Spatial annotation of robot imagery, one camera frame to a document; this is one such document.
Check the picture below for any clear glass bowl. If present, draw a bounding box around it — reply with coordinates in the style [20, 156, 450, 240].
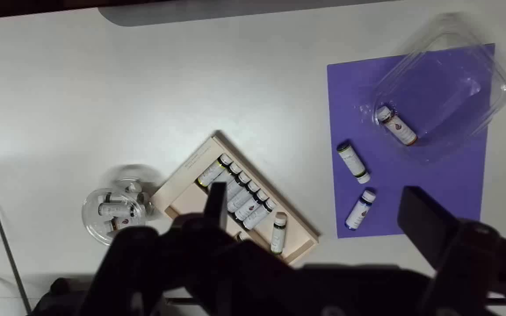
[81, 163, 162, 245]

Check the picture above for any grey partition panel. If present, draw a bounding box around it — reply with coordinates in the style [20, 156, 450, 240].
[97, 0, 397, 28]

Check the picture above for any bottle with red flame logo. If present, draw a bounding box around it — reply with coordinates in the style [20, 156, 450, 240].
[232, 187, 271, 223]

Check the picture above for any light wooden tray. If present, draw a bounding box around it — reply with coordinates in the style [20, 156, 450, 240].
[148, 128, 322, 268]

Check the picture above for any clear plastic bag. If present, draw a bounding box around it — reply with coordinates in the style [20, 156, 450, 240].
[361, 14, 506, 163]

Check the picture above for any white bottle with brown label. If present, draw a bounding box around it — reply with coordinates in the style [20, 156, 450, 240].
[375, 103, 419, 147]

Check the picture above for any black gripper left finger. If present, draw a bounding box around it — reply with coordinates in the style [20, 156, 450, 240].
[204, 180, 231, 233]

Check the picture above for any thin grey cable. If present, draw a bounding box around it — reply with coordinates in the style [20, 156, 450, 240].
[0, 203, 34, 314]

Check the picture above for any small white bottle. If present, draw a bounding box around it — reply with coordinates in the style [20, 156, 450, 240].
[97, 198, 141, 217]
[109, 216, 141, 231]
[120, 180, 144, 198]

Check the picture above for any white bottle with black band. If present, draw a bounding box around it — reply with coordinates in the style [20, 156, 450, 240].
[336, 138, 373, 186]

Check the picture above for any white bottle with yellow band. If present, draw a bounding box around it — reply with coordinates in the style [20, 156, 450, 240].
[195, 152, 236, 189]

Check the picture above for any white bottle with blue band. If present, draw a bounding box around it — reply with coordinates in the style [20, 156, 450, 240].
[345, 186, 380, 231]

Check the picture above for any purple paper mat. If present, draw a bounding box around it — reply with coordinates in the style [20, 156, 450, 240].
[325, 42, 498, 240]

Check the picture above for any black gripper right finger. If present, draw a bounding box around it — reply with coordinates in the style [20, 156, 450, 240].
[396, 184, 461, 277]

